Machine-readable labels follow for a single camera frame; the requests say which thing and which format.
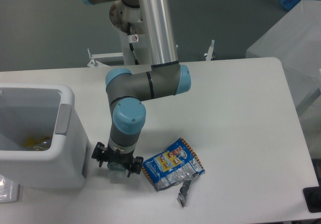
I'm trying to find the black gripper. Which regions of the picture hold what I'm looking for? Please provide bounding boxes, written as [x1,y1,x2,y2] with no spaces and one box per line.
[91,142,144,177]

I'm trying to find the clear plastic bottle green label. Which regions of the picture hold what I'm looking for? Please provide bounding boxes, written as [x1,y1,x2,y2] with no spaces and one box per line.
[107,162,126,183]

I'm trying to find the blue foil snack wrapper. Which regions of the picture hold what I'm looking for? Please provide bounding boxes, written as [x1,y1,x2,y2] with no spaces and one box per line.
[142,138,205,207]

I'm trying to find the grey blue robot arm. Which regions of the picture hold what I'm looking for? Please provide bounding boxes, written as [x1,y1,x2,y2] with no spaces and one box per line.
[83,0,191,174]

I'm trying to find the white trash can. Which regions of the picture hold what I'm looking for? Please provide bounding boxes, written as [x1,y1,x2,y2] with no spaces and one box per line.
[1,83,90,188]

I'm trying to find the yellow trash inside bin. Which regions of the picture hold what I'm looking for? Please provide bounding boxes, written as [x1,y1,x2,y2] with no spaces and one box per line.
[22,137,52,151]

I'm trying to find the clear plastic item under bin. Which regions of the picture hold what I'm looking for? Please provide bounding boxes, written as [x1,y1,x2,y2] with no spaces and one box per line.
[0,175,20,203]

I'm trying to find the black device at table edge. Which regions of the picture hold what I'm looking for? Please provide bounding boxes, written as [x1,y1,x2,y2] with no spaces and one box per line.
[303,186,320,213]

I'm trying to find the translucent white box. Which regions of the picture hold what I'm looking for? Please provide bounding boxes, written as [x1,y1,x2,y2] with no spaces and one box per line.
[246,0,320,159]

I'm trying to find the white pedestal base frame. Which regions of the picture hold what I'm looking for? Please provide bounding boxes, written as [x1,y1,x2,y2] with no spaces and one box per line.
[87,39,216,67]

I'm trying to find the black cable on pedestal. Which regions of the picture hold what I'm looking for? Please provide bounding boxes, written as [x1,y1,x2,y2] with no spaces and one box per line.
[126,22,139,65]

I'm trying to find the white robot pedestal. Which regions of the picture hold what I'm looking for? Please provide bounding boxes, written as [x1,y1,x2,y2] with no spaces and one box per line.
[109,0,152,65]

